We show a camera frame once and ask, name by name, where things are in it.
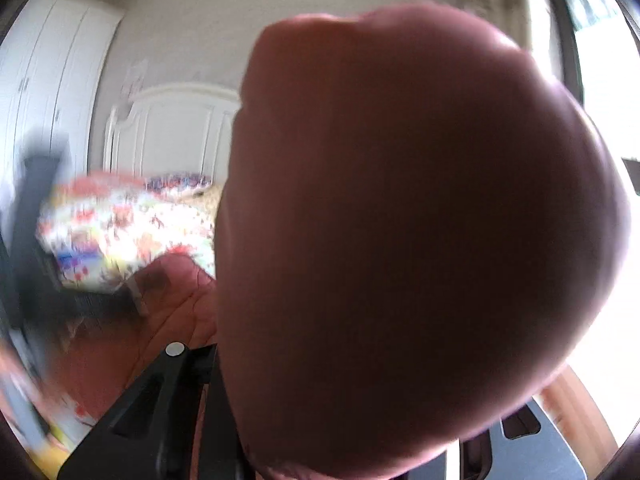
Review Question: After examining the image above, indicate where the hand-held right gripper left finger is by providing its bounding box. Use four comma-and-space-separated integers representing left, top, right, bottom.
57, 342, 247, 480

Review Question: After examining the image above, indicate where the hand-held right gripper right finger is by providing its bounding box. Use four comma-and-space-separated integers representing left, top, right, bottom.
445, 394, 589, 480

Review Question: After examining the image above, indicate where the floral blanket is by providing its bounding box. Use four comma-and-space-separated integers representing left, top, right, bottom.
36, 174, 222, 292

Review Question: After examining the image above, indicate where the blue red patterned pillow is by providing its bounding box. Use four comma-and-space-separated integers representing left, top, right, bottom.
144, 172, 212, 195

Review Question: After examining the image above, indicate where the white wardrobe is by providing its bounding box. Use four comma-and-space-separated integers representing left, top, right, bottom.
0, 0, 125, 221

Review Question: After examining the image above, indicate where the beige fuzzy pillow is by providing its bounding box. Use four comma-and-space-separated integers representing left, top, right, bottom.
182, 184, 225, 217

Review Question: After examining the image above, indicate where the white wooden headboard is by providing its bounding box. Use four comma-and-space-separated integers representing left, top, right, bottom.
102, 84, 242, 187

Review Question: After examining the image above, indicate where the window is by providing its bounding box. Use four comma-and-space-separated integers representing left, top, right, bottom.
549, 0, 640, 196

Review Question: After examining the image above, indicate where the printed beige curtain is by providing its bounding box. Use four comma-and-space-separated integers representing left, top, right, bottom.
450, 0, 567, 81

